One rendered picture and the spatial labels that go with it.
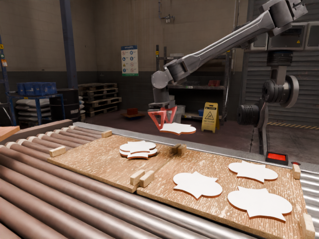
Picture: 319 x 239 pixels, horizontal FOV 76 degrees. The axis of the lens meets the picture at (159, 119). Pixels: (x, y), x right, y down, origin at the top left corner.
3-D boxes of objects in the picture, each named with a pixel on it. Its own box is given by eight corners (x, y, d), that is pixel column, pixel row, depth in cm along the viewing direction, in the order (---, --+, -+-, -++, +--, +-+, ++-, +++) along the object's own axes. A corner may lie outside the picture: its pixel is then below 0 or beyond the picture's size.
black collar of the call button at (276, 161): (266, 154, 86) (266, 151, 85) (286, 158, 82) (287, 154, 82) (265, 161, 79) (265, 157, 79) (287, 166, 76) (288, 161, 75)
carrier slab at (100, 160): (111, 136, 107) (111, 133, 107) (182, 152, 87) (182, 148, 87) (47, 161, 78) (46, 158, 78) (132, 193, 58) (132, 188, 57)
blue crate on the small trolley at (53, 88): (34, 93, 378) (33, 81, 373) (58, 93, 368) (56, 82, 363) (16, 95, 342) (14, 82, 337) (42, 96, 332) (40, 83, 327)
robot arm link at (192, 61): (286, 28, 71) (275, -1, 69) (295, 24, 65) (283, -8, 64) (176, 87, 79) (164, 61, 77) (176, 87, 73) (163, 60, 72)
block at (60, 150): (63, 151, 83) (62, 145, 83) (66, 152, 83) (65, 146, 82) (49, 157, 78) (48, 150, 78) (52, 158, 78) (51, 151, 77)
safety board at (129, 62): (122, 76, 648) (120, 46, 627) (138, 76, 621) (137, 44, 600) (121, 76, 646) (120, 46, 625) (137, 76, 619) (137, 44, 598)
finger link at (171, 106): (179, 124, 82) (176, 100, 80) (172, 128, 76) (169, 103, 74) (164, 124, 85) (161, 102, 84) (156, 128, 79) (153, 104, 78)
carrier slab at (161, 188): (183, 151, 87) (183, 148, 87) (297, 174, 68) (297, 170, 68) (136, 193, 58) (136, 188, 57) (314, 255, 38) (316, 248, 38)
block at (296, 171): (291, 170, 68) (293, 163, 67) (298, 172, 67) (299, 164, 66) (293, 179, 63) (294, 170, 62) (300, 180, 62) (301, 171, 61)
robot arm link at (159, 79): (186, 80, 77) (176, 59, 76) (191, 79, 66) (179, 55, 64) (158, 95, 78) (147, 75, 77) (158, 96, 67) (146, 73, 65)
